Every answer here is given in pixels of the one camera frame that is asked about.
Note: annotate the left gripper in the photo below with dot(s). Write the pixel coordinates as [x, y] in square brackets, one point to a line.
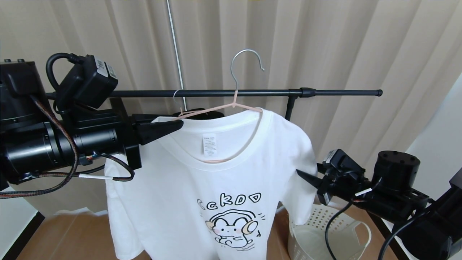
[94, 141]

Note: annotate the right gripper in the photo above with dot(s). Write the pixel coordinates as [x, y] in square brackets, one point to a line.
[379, 207]

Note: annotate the white garment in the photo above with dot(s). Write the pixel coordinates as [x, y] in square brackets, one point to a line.
[162, 202]

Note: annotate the pink clothes hanger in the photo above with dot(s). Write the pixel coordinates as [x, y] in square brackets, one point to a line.
[174, 95]
[235, 97]

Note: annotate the black shorts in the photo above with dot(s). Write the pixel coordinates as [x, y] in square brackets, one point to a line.
[216, 115]

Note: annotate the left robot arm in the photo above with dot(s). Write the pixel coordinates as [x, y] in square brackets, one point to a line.
[18, 94]

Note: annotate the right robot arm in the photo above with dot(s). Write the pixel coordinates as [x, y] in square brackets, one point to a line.
[397, 169]

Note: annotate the white laundry basket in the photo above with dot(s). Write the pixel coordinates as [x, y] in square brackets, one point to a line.
[317, 238]

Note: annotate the black clothes rack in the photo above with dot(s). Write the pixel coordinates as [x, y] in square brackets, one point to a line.
[325, 92]

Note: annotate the beige curtain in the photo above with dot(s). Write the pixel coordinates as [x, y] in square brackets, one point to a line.
[325, 43]

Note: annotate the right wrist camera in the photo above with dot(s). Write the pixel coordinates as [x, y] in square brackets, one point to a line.
[343, 162]

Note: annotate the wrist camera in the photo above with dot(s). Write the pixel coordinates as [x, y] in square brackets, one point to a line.
[86, 86]
[343, 162]

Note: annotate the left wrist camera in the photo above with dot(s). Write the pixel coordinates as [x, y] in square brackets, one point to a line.
[86, 86]

